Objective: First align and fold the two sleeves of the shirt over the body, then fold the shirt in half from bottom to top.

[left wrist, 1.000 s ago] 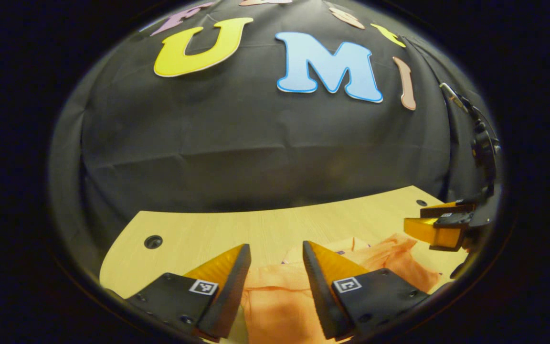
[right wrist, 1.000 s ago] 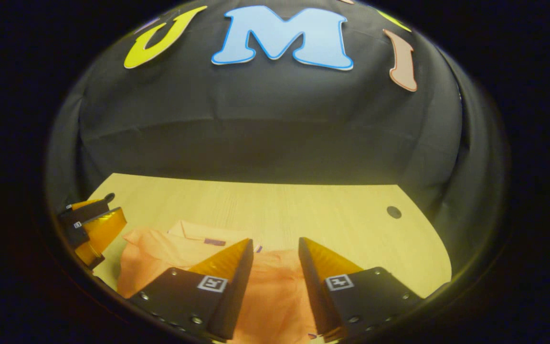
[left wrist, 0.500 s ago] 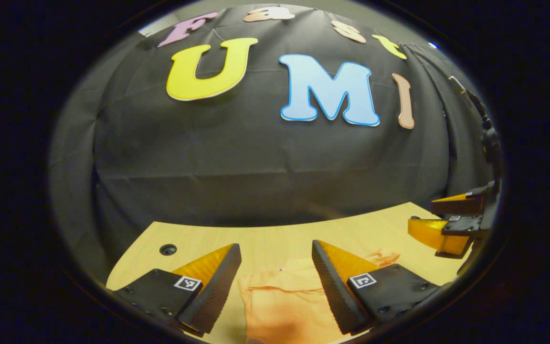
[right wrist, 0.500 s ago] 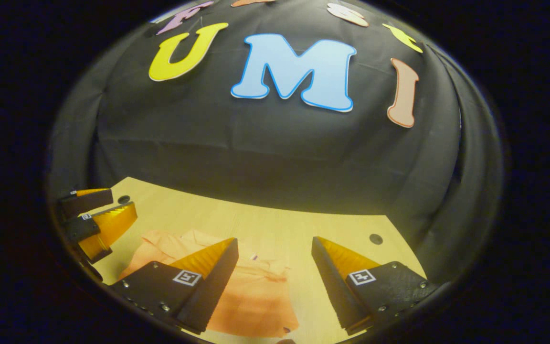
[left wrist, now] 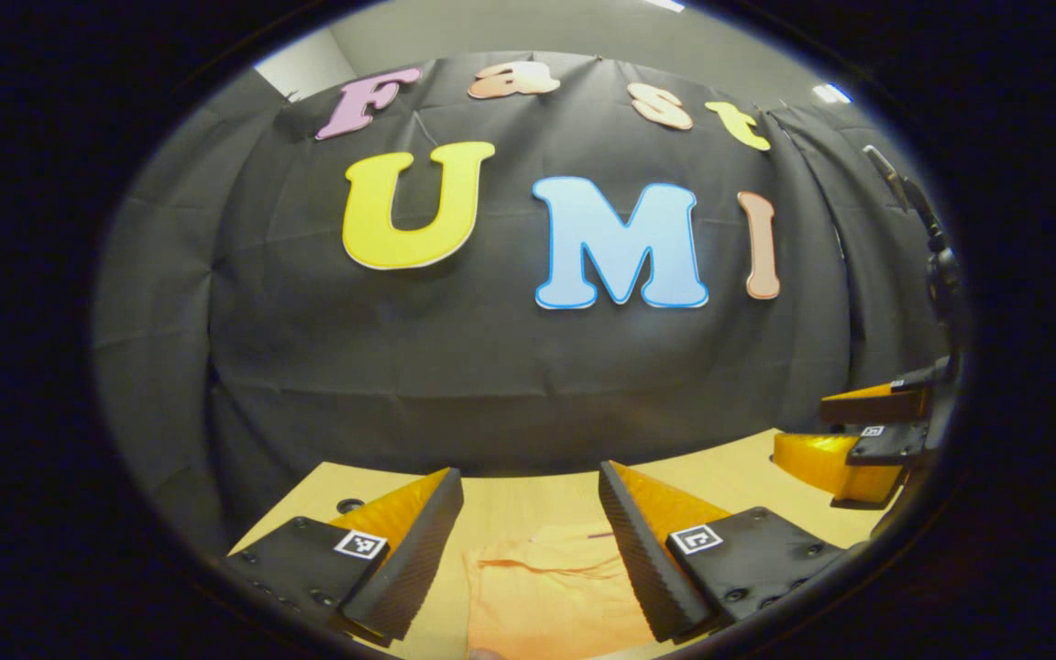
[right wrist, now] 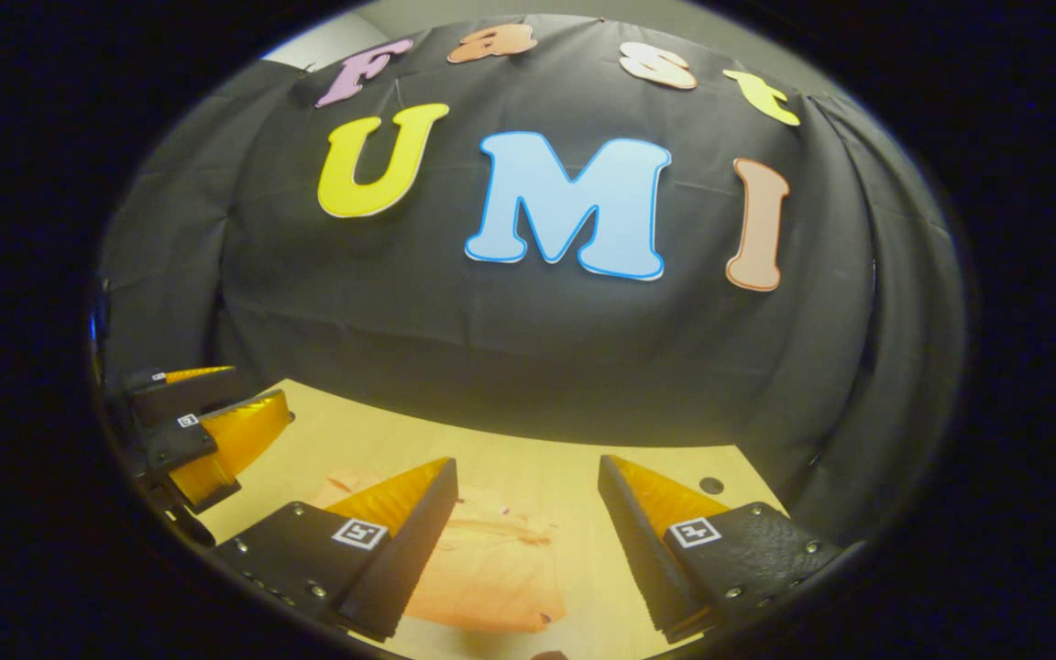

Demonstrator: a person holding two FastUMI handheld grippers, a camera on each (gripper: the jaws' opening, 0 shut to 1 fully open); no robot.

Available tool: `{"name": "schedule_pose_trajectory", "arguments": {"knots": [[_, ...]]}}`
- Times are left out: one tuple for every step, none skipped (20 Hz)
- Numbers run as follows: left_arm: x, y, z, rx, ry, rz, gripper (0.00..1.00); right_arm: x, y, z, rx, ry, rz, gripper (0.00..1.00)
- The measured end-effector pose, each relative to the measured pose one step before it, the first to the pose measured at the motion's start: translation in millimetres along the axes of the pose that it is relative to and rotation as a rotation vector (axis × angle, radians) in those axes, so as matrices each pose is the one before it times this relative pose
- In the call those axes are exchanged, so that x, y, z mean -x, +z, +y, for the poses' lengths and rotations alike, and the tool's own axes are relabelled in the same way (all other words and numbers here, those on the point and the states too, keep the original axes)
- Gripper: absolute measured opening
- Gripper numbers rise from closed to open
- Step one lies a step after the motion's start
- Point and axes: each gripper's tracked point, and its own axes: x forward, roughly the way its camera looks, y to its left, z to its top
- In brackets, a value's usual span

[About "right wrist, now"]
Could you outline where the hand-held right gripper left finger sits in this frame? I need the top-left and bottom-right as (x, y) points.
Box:
(214, 456), (459, 643)

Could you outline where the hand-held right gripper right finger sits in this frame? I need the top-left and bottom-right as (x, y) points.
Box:
(598, 454), (845, 644)

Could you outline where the orange T-shirt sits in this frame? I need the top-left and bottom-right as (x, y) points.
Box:
(308, 469), (568, 635)

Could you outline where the black backdrop cloth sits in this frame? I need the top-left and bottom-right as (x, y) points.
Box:
(93, 14), (964, 551)

